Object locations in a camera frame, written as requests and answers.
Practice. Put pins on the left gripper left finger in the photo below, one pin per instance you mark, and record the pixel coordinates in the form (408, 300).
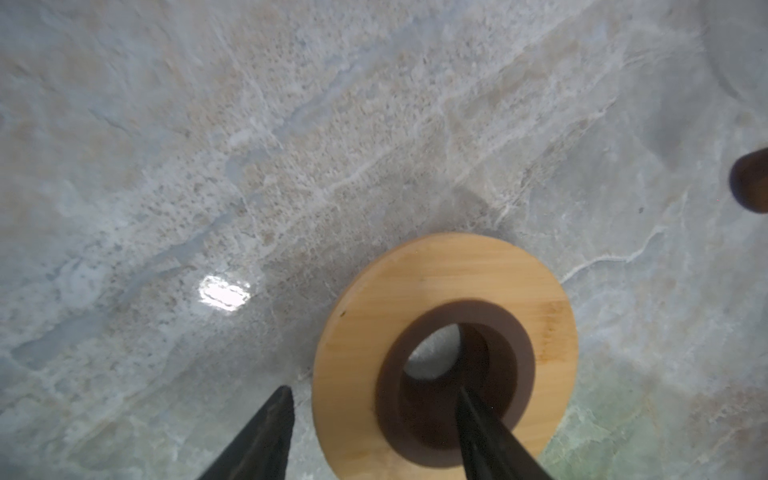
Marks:
(260, 451)

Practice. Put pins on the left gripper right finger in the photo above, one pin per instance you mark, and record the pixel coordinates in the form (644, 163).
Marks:
(489, 450)

